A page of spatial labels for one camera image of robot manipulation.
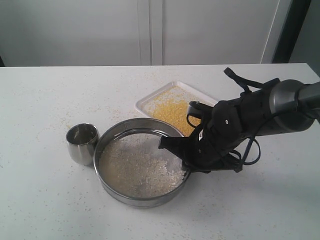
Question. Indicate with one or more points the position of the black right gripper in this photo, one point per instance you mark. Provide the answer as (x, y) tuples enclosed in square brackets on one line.
[(223, 139)]

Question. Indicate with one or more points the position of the round stainless steel sieve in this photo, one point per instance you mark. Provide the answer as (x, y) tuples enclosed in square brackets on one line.
[(141, 129)]

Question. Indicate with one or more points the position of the stainless steel cup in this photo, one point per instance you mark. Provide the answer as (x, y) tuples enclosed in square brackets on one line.
[(81, 142)]

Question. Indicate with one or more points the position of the yellow millet grains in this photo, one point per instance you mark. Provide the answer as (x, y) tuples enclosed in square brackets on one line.
[(139, 169)]

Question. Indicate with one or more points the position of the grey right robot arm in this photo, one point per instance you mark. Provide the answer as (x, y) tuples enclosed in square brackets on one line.
[(295, 106)]

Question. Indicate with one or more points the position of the sifted yellow millet pile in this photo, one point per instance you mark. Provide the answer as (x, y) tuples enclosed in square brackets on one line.
[(171, 107)]

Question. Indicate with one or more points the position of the white plastic tray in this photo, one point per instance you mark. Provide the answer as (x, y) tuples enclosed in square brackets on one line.
[(202, 98)]

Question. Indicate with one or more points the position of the white cabinet doors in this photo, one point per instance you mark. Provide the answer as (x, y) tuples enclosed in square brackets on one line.
[(140, 32)]

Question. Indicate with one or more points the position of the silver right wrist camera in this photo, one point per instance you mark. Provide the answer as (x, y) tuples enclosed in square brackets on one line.
[(193, 109)]

